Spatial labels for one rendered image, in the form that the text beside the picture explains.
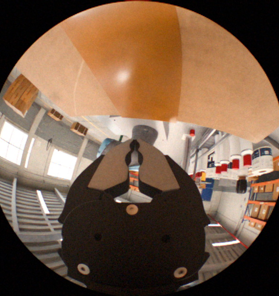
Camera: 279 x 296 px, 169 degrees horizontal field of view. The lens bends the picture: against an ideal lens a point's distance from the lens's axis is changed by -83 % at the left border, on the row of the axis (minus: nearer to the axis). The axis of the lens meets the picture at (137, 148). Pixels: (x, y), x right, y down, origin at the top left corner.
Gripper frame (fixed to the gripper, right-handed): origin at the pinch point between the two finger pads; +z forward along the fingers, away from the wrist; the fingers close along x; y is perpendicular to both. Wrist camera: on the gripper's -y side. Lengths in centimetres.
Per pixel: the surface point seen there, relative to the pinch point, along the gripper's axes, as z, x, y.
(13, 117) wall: 159, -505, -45
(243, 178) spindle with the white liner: 4, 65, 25
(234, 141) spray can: 9.2, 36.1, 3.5
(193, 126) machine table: 37, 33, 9
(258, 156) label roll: 6, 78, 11
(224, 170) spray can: 7.2, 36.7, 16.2
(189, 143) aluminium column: 40, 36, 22
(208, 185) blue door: 319, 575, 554
